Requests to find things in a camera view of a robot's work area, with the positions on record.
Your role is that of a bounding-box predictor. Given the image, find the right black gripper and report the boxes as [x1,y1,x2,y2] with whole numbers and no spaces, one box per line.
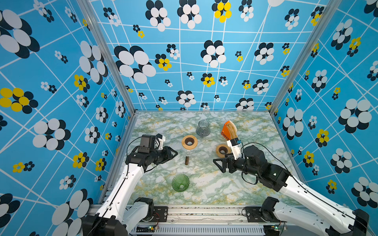
[214,152,260,180]

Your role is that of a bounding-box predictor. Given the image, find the glass server with wooden handle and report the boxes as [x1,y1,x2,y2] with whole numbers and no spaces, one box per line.
[185,149,191,165]

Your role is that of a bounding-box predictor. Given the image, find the wooden ring dripper holder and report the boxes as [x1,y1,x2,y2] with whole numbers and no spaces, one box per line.
[181,135,198,150]

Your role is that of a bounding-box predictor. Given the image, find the green glass dripper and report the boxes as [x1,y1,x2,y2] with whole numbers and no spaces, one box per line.
[171,174,190,192]

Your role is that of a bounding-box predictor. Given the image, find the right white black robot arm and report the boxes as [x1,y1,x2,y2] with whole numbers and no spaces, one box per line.
[213,145,369,236]

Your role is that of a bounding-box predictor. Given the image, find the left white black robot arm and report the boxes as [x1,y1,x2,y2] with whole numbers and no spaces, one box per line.
[82,134,178,236]

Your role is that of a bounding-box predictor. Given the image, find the orange coffee filter pack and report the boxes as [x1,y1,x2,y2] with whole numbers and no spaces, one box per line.
[221,121,238,141]

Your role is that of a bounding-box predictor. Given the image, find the left green circuit board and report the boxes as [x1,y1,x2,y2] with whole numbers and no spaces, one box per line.
[136,226,158,233]

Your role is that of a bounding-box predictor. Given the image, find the green circuit board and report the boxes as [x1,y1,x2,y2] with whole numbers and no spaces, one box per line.
[264,225,285,236]
[136,226,158,233]

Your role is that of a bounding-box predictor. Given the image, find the right green circuit board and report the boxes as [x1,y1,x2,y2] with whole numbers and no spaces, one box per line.
[264,225,285,236]

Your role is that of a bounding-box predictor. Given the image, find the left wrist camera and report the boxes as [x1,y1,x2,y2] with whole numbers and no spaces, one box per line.
[156,134,165,150]

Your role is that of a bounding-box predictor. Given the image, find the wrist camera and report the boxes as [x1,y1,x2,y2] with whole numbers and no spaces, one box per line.
[227,138,242,160]
[156,134,165,150]

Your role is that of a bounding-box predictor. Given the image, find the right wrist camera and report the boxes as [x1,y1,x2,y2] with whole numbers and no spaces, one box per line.
[227,138,242,160]

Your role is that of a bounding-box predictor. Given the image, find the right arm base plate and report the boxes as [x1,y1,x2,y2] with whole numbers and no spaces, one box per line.
[242,206,285,224]

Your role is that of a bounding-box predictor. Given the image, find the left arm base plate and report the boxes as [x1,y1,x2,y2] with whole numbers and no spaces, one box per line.
[148,206,168,223]

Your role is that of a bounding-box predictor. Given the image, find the left aluminium corner post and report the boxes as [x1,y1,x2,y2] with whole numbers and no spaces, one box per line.
[77,0,135,117]

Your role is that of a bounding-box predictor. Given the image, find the aluminium corner post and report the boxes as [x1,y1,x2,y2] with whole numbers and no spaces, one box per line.
[269,0,342,116]
[77,0,135,117]

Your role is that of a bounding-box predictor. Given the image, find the aluminium front rail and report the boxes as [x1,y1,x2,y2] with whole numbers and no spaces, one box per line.
[79,204,337,236]

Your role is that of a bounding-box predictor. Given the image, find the right aluminium corner post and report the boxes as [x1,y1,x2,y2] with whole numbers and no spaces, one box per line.
[269,0,342,116]

